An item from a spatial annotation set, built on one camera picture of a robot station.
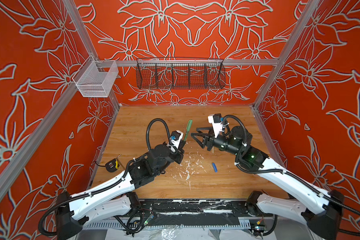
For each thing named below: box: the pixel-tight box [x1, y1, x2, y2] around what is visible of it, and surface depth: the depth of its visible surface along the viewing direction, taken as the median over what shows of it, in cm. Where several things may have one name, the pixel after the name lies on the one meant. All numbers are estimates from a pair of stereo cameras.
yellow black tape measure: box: [105, 158, 119, 173], surface depth 87 cm
